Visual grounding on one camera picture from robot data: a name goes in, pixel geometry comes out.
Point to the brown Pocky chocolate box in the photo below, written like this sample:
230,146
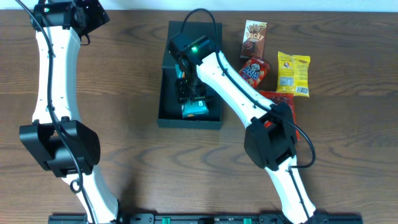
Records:
254,39

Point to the red Hacks candy bag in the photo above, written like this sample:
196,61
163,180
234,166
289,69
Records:
278,98

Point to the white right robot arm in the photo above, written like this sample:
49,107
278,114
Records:
271,134

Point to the teal coconut cookies box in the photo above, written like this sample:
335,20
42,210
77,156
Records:
190,108

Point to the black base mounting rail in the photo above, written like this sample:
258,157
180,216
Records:
267,218

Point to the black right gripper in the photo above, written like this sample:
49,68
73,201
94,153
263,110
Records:
191,94

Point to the red Hello Panda box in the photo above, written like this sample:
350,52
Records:
254,71

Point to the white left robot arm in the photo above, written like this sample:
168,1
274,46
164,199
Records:
56,137

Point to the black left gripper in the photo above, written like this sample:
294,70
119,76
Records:
94,12

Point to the yellow snack packet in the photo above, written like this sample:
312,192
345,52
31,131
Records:
293,74

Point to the black storage box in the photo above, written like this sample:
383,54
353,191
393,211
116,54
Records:
170,110

